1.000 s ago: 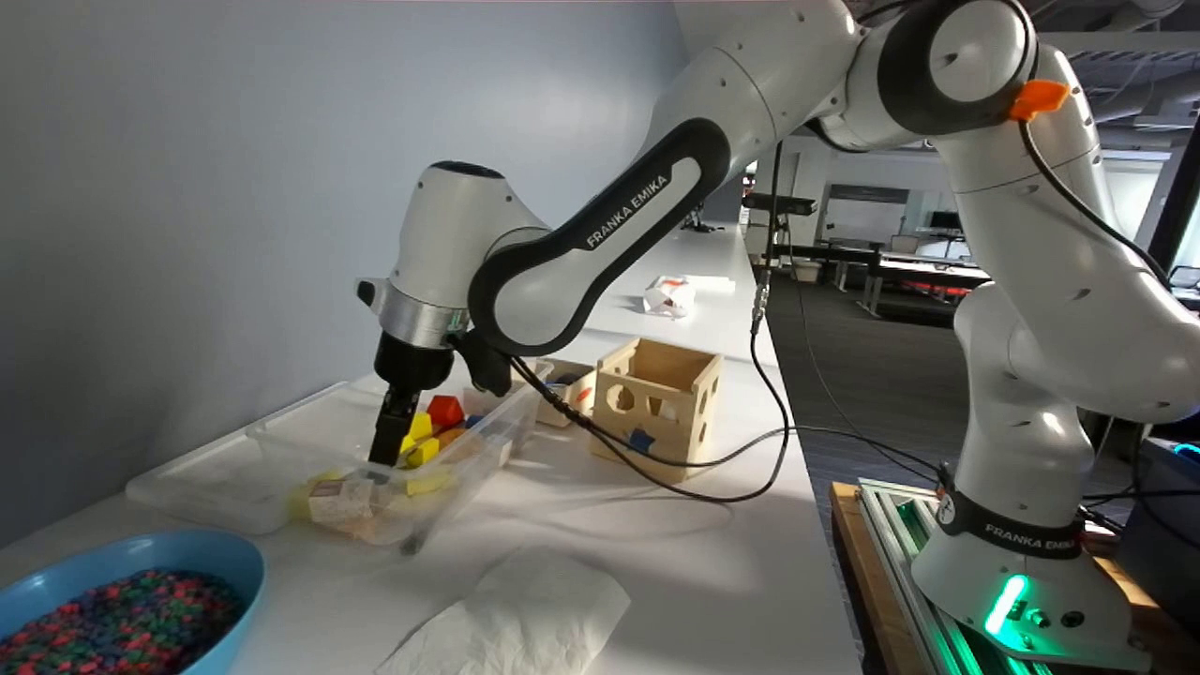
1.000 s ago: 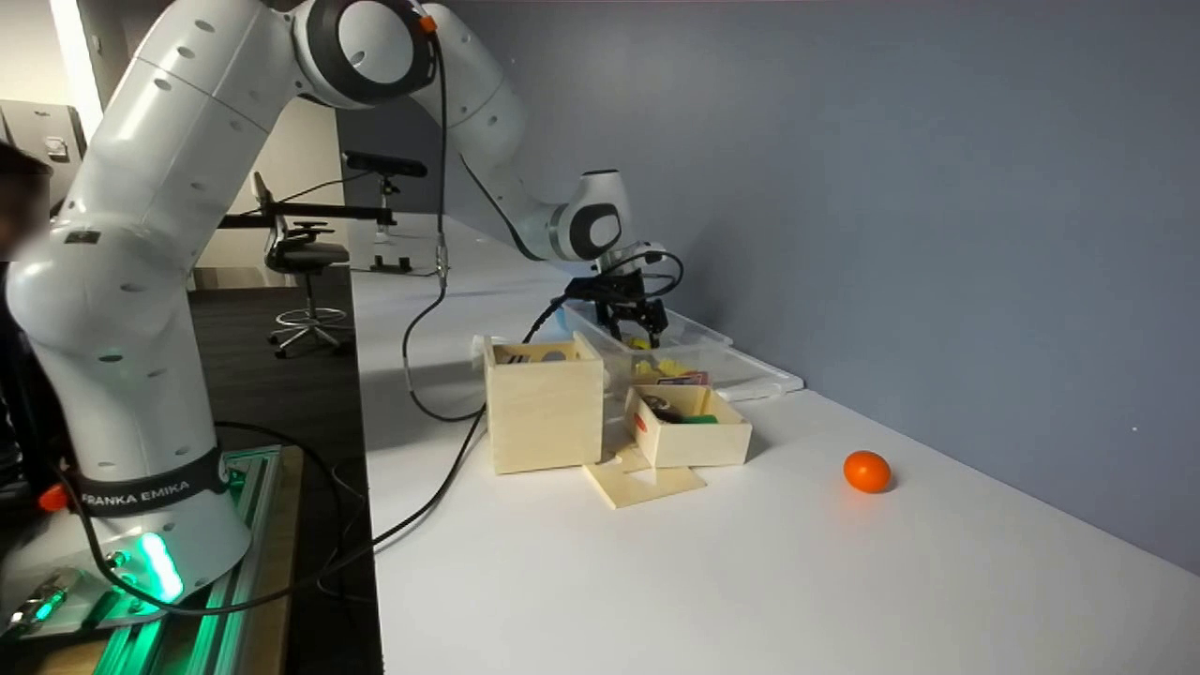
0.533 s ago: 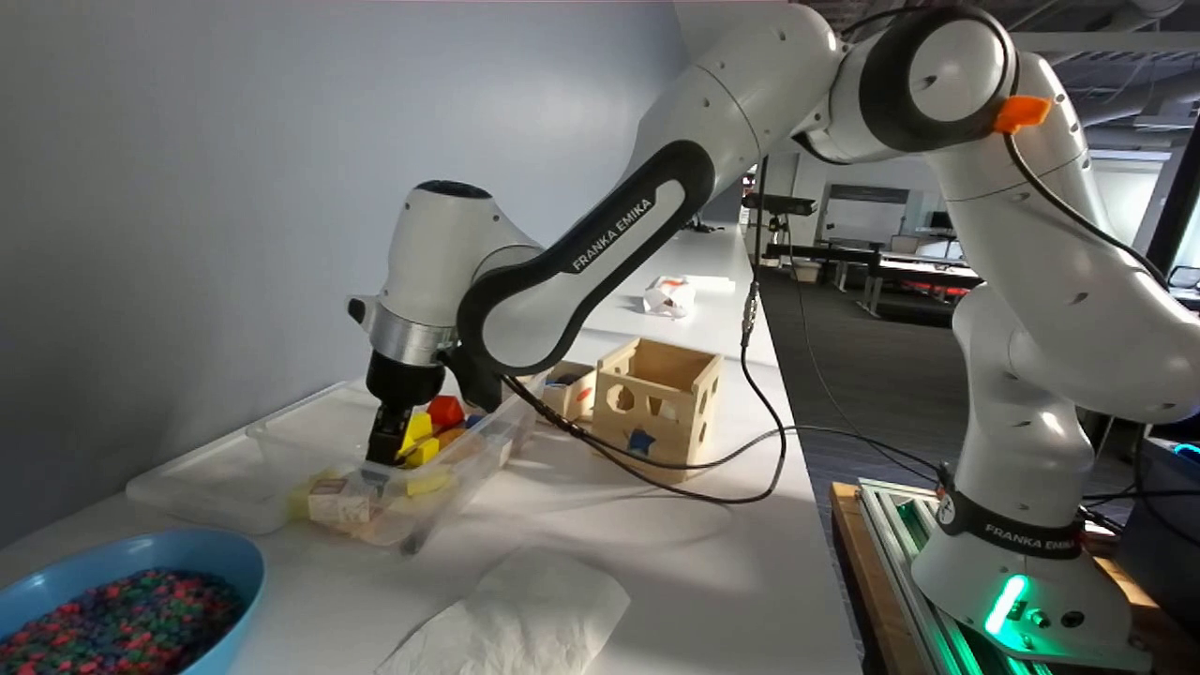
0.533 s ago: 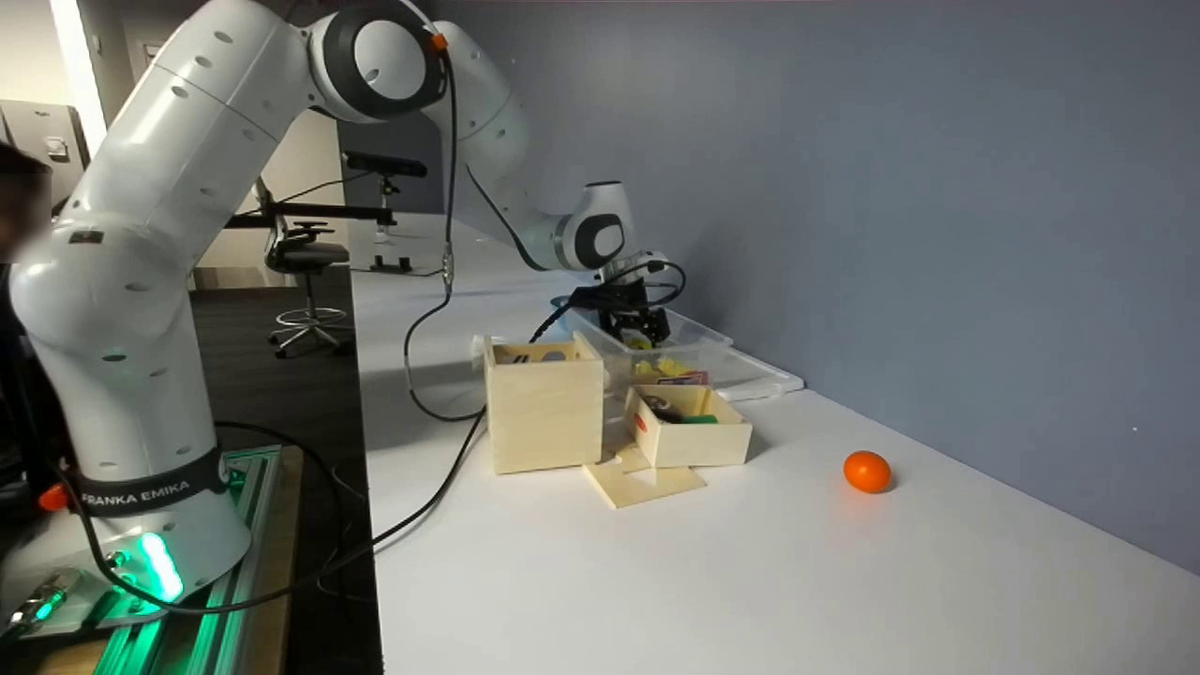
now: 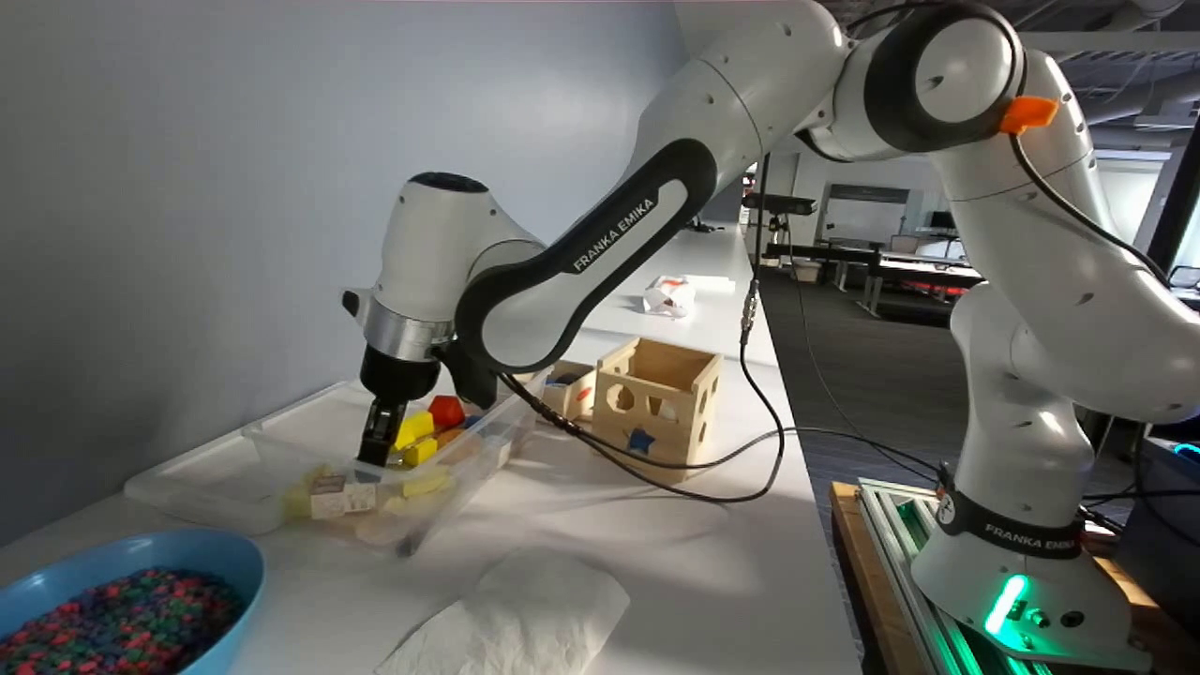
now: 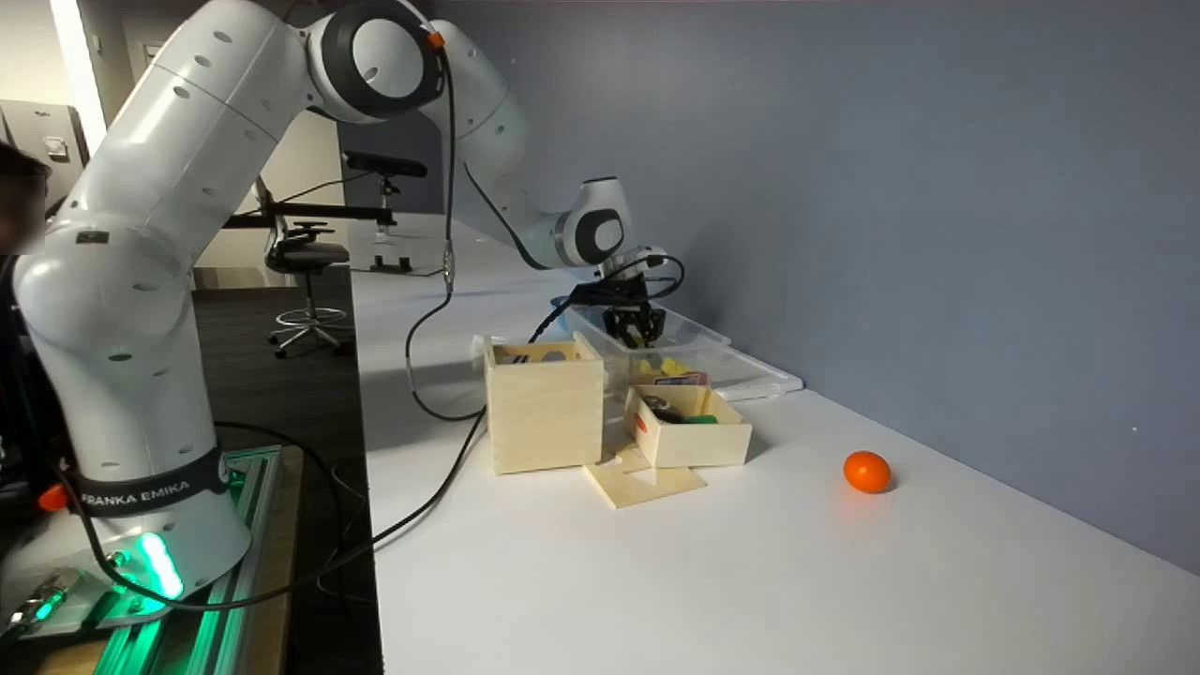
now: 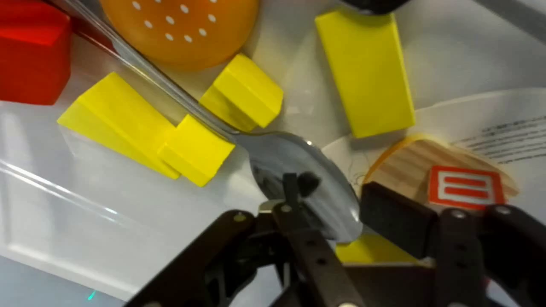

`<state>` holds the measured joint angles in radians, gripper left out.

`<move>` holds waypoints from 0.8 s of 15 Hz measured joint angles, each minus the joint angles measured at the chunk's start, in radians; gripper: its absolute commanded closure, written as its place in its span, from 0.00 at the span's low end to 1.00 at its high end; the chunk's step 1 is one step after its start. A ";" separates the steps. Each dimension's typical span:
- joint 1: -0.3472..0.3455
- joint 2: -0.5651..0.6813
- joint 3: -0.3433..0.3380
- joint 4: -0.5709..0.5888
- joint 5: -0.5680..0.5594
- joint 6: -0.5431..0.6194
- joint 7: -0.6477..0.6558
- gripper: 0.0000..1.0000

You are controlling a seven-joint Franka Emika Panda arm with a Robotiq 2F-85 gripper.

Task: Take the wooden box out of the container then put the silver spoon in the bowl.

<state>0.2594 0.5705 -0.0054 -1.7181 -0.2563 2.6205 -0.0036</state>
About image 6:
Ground wooden shape sorter cube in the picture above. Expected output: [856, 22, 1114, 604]
[479, 337, 610, 481]

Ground small wooden box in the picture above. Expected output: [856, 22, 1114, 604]
[628, 380, 758, 474]

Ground clear plastic container lid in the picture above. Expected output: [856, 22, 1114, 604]
[700, 344, 805, 406]

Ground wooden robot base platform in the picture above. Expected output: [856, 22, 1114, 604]
[0, 442, 311, 675]

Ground black camera stand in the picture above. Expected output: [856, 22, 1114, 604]
[221, 147, 433, 236]

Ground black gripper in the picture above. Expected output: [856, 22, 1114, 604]
[600, 279, 670, 351]

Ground person with dark hair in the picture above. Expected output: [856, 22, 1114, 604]
[0, 139, 56, 274]

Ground clear plastic container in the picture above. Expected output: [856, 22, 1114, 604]
[566, 305, 734, 432]

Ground black office chair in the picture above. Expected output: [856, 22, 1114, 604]
[264, 212, 358, 359]

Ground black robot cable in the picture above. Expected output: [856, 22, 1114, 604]
[70, 40, 691, 615]

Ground small orange ball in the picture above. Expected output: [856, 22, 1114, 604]
[841, 445, 900, 499]

